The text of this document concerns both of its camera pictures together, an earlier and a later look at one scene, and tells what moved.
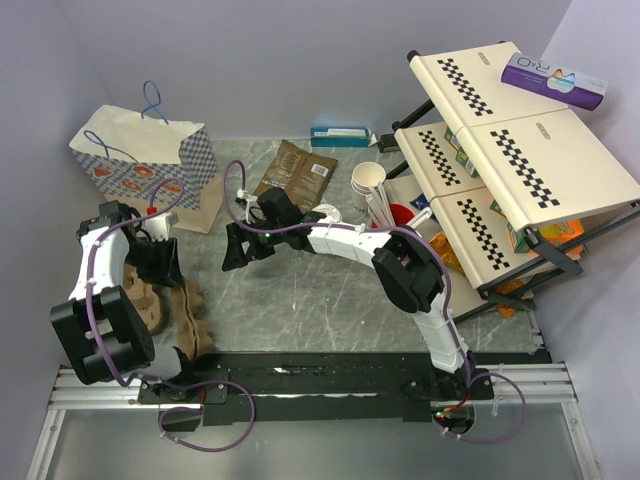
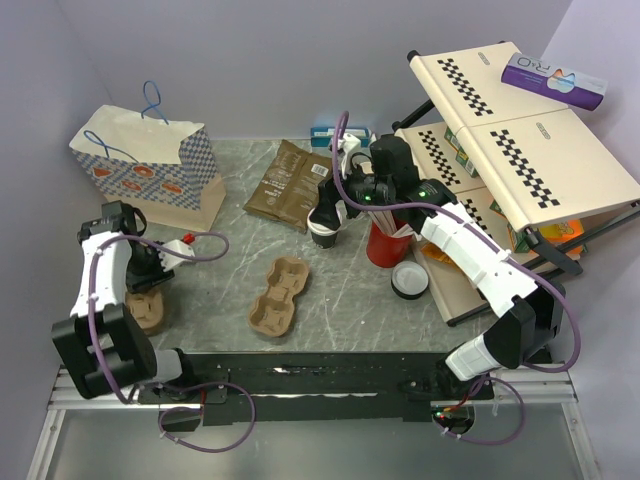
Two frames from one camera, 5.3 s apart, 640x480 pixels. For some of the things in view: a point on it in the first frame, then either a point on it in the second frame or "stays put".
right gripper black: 235,256 to 325,212
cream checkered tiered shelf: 505,182 stays put
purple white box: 535,74 stays put
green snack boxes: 461,157 stays put
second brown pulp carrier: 151,300 stays put
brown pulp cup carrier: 193,337 to 272,314
